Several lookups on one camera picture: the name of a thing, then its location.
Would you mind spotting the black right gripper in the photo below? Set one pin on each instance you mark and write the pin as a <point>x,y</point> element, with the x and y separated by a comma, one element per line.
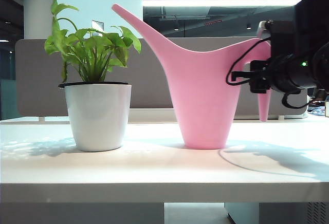
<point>293,72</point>

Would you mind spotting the pink plastic watering can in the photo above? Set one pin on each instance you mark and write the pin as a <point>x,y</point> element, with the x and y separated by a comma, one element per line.
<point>203,93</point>

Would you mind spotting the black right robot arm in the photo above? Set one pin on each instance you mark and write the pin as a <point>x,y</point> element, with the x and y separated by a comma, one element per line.
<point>316,23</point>

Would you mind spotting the white glossy plant pot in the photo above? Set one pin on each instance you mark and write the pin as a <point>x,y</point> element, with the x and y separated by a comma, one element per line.
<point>97,118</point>

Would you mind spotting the green leafy plant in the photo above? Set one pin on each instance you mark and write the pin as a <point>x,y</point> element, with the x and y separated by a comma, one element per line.
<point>90,54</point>

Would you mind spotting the long ceiling light strip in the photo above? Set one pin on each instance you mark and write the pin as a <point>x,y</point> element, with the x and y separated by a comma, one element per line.
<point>218,2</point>

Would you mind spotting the grey fabric desk divider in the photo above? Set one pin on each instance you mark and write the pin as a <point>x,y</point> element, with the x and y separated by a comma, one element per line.
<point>149,80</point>

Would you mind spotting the grey cabinet under table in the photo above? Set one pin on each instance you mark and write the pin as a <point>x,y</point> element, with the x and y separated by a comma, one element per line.
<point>282,213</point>

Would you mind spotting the black inner pot rim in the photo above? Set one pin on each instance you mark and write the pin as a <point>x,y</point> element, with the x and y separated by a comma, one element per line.
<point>61,85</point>

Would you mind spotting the white round pillar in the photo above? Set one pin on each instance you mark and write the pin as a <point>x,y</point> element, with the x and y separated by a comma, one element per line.
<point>38,8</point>

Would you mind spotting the white divider base rail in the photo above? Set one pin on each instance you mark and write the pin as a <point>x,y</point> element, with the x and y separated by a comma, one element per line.
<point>288,116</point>

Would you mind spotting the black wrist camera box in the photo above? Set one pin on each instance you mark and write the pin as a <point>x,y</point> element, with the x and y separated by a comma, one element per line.
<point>282,39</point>

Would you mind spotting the small box with dark frame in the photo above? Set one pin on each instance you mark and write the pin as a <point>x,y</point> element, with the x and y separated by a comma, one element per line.
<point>327,109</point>

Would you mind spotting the small wall sign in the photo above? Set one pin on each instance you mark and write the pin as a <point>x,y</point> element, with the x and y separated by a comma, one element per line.
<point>97,25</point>

